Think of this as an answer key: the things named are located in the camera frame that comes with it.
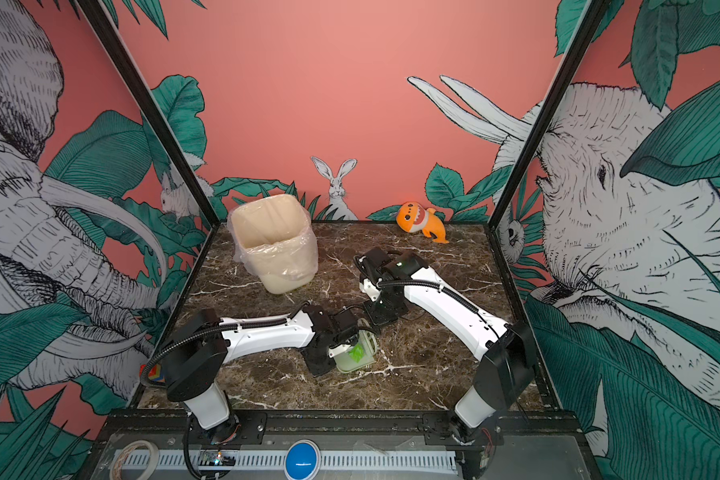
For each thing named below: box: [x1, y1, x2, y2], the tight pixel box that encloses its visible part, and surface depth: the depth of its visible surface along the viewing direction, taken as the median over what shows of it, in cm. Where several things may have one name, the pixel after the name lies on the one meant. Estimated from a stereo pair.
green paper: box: [348, 343, 365, 363], surface depth 87 cm
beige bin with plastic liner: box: [227, 194, 319, 294], surface depth 92 cm
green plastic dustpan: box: [328, 330, 379, 373], surface depth 86 cm
